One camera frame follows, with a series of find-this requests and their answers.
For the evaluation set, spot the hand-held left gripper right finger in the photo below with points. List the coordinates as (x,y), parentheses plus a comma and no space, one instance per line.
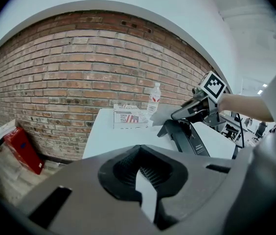
(196,185)

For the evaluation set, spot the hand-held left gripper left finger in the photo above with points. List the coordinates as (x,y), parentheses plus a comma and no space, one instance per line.
(84,204)

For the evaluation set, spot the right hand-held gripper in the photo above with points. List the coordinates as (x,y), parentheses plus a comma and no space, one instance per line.
(212,86)

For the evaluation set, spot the person's right forearm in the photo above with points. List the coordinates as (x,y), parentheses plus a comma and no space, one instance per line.
(245,106)

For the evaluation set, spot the clear plastic water bottle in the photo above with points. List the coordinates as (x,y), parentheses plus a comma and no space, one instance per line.
(154,101)

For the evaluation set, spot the stack of white printed books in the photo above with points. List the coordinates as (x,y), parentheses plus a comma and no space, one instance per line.
(128,119)

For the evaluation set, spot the black office chair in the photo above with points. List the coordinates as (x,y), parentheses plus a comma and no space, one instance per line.
(259,131)

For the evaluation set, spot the red box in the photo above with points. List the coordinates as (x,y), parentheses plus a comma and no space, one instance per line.
(24,150)

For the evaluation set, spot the white flat box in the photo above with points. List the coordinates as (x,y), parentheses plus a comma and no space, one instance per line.
(7,127)

